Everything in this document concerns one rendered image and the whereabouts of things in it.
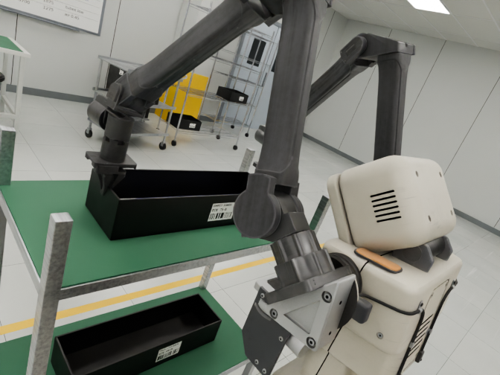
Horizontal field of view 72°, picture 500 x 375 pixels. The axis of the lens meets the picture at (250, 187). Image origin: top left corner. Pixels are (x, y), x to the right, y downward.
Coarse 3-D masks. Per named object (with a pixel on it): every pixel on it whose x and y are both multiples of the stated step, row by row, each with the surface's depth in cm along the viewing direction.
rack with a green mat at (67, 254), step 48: (0, 144) 85; (0, 192) 86; (48, 192) 93; (0, 240) 95; (48, 240) 60; (96, 240) 81; (144, 240) 88; (192, 240) 95; (240, 240) 104; (48, 288) 63; (96, 288) 70; (192, 288) 170; (48, 336) 68; (240, 336) 151
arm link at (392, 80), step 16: (368, 48) 82; (384, 48) 79; (400, 48) 77; (384, 64) 80; (400, 64) 79; (384, 80) 81; (400, 80) 80; (384, 96) 82; (400, 96) 80; (384, 112) 82; (400, 112) 81; (384, 128) 83; (400, 128) 82; (384, 144) 83; (400, 144) 84
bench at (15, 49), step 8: (0, 40) 332; (8, 40) 346; (0, 48) 305; (8, 48) 311; (16, 48) 323; (24, 48) 336; (8, 56) 366; (24, 56) 318; (24, 64) 324; (24, 72) 327; (16, 88) 332; (0, 96) 380; (16, 96) 333; (0, 104) 382; (8, 104) 359; (16, 104) 335; (0, 112) 332; (16, 112) 339; (16, 120) 342; (16, 128) 345
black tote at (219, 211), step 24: (96, 192) 88; (120, 192) 98; (144, 192) 103; (168, 192) 109; (192, 192) 116; (216, 192) 124; (240, 192) 132; (96, 216) 88; (120, 216) 81; (144, 216) 86; (168, 216) 91; (192, 216) 97; (216, 216) 104
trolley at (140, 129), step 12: (108, 60) 371; (120, 60) 394; (96, 84) 381; (96, 96) 386; (156, 108) 405; (168, 108) 421; (168, 120) 435; (132, 132) 404; (144, 132) 419; (156, 132) 435
